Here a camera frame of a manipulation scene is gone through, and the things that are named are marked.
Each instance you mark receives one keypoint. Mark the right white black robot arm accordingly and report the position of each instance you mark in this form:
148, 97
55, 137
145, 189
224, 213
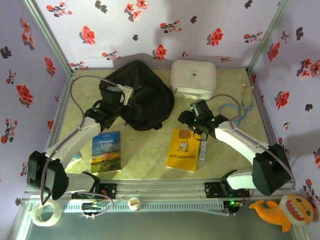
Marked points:
240, 142

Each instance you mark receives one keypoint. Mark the green marbled table mat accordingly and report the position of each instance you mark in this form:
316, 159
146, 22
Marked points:
145, 150

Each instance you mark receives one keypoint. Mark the aluminium frame post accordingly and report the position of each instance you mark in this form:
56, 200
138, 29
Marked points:
268, 32
47, 32

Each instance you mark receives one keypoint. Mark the blue stethoscope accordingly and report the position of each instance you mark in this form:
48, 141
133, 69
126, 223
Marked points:
246, 106

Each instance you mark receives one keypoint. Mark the small white tape roll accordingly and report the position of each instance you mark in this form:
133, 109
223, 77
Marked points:
134, 203

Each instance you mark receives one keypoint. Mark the yellow book with tree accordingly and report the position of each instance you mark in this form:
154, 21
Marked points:
181, 155

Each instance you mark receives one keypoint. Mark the black backpack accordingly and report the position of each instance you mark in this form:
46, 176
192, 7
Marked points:
150, 95

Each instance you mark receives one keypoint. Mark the small white packet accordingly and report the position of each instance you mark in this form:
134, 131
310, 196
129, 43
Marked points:
203, 151

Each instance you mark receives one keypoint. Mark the aluminium frame rail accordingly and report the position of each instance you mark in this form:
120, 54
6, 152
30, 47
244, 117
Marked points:
160, 190

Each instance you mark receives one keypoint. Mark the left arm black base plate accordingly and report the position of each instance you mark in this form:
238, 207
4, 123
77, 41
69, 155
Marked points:
111, 190

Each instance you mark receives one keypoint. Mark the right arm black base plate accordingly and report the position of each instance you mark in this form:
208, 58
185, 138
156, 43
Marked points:
211, 190

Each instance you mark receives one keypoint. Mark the clear adhesive tape roll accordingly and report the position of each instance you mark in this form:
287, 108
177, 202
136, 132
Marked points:
58, 208

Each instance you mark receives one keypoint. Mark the white medical case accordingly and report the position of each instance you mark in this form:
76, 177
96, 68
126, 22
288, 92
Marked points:
197, 75

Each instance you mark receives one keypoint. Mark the Animal Farm book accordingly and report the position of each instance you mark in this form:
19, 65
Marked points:
106, 152

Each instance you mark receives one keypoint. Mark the white blue tissue packet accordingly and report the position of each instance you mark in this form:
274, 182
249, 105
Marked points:
75, 161

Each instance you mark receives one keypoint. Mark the orange plush monster toy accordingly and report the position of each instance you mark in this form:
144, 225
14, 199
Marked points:
277, 212

